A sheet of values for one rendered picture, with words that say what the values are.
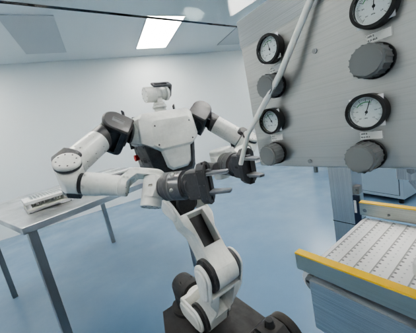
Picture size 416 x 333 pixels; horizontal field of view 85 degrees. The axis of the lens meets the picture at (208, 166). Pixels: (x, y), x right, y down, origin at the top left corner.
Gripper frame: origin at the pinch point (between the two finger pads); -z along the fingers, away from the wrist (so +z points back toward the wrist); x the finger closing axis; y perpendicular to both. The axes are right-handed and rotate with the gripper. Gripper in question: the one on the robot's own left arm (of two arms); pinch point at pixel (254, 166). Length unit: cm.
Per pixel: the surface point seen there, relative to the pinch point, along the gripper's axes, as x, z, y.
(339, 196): 10.1, -20.0, -11.0
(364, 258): 14.0, -35.2, 5.4
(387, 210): 11.3, -31.5, -10.9
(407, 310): 12.6, -45.4, 14.3
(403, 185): 82, 58, -222
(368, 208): 11.5, -27.7, -10.4
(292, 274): 103, 59, -62
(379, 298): 12.5, -42.4, 14.8
